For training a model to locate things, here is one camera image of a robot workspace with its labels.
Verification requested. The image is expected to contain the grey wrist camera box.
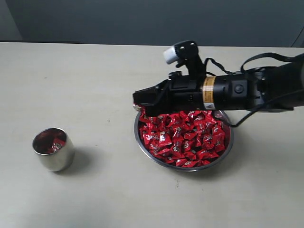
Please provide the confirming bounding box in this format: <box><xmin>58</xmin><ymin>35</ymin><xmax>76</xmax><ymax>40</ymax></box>
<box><xmin>163</xmin><ymin>40</ymin><xmax>206</xmax><ymax>77</ymax></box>

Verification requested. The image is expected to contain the red candy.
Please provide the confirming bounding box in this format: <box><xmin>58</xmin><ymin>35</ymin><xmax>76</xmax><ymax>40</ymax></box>
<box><xmin>133</xmin><ymin>103</ymin><xmax>147</xmax><ymax>119</ymax></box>

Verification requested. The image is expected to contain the steel cup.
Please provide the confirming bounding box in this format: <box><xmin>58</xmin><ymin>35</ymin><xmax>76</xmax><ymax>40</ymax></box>
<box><xmin>32</xmin><ymin>128</ymin><xmax>75</xmax><ymax>172</ymax></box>

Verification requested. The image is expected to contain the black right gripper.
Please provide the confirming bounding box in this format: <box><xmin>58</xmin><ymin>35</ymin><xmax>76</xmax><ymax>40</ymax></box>
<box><xmin>133</xmin><ymin>72</ymin><xmax>263</xmax><ymax>117</ymax></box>

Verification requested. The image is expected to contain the steel bowl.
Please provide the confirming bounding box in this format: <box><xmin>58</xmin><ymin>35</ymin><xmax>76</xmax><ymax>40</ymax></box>
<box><xmin>133</xmin><ymin>113</ymin><xmax>234</xmax><ymax>172</ymax></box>

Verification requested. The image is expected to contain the pile of red candies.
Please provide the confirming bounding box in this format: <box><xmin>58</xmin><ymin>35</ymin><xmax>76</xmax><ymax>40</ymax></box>
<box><xmin>138</xmin><ymin>111</ymin><xmax>227</xmax><ymax>168</ymax></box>

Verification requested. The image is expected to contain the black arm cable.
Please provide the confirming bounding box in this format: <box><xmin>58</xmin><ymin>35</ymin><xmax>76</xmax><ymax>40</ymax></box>
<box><xmin>204</xmin><ymin>52</ymin><xmax>304</xmax><ymax>128</ymax></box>

